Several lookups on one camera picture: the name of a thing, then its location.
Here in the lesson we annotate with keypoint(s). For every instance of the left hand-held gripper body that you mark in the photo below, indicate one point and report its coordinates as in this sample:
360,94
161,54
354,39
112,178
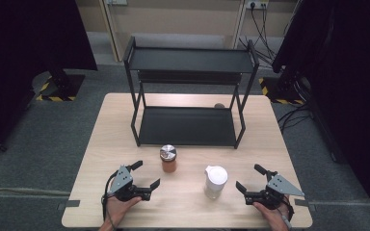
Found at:
122,181

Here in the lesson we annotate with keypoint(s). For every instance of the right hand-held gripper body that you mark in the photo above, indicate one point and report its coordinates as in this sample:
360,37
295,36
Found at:
281,187

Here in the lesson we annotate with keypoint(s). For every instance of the orange spice jar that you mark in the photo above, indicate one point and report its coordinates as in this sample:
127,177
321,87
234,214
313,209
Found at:
168,163

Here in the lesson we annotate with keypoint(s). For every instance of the beige powder jar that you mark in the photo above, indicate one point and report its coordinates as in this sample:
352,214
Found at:
216,181

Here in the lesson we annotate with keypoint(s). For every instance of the black two-tier metal shelf rack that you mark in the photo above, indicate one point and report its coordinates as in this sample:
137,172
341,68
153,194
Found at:
186,126

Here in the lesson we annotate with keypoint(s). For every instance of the person's left hand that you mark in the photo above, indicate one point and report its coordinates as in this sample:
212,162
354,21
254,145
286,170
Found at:
117,210

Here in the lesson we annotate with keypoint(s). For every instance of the person's right hand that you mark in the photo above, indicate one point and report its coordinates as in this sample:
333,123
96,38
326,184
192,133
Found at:
274,218

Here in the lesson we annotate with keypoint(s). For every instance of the grey tape strip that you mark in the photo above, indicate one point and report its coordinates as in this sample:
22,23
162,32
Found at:
68,203
303,202

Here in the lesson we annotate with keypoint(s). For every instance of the small brown round object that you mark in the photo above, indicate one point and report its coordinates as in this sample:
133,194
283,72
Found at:
219,105

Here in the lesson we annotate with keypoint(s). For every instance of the stand base with hazard tape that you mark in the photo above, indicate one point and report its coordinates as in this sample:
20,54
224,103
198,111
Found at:
281,93
61,88

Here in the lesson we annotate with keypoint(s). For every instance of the black curtain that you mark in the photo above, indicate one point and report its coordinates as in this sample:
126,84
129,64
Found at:
19,64
350,80

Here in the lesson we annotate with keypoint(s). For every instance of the white wall power socket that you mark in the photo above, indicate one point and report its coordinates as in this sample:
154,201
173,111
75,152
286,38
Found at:
257,4

